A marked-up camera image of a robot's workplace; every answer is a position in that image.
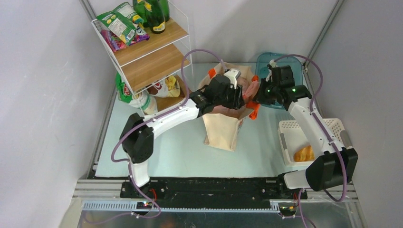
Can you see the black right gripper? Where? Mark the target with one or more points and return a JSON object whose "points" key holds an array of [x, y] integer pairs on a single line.
{"points": [[263, 93]]}

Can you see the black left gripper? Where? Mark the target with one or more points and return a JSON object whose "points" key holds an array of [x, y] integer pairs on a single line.
{"points": [[236, 98]]}

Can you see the pink plastic bag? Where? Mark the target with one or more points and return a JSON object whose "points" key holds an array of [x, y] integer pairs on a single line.
{"points": [[249, 90]]}

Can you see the beige floral tote bag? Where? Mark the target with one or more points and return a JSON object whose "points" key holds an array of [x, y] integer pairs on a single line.
{"points": [[222, 131]]}

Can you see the croissant bread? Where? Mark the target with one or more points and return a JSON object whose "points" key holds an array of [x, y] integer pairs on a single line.
{"points": [[305, 154]]}

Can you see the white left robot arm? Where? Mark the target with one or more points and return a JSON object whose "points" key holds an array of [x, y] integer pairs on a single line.
{"points": [[139, 133]]}

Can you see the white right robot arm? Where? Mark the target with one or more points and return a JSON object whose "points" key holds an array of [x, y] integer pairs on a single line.
{"points": [[335, 163]]}

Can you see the white plastic basket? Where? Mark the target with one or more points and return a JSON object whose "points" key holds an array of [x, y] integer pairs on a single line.
{"points": [[292, 139]]}

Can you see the green white snack bag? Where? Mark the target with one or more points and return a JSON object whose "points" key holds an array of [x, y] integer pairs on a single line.
{"points": [[142, 100]]}

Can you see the green glass bottle front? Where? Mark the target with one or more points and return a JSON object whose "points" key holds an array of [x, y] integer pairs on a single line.
{"points": [[154, 16]]}

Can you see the green glass bottle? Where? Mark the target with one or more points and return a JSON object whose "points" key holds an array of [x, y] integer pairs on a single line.
{"points": [[140, 10], [154, 16], [165, 8]]}

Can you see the green glass bottle back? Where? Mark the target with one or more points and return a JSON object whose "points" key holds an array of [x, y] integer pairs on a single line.
{"points": [[165, 8]]}

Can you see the purple candy bag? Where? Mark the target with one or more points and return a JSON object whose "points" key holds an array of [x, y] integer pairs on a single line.
{"points": [[116, 44]]}

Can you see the green glass bottle middle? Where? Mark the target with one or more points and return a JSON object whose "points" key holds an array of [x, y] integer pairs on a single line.
{"points": [[140, 10]]}

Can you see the green chips bag top shelf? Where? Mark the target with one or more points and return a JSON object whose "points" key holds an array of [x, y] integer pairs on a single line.
{"points": [[123, 21]]}

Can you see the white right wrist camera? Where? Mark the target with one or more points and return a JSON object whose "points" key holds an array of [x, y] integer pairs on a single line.
{"points": [[271, 65]]}

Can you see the white wire wooden shelf rack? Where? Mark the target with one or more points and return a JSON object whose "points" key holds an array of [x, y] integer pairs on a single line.
{"points": [[161, 56]]}

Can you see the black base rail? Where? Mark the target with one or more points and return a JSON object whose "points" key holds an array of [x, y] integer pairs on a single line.
{"points": [[217, 193]]}

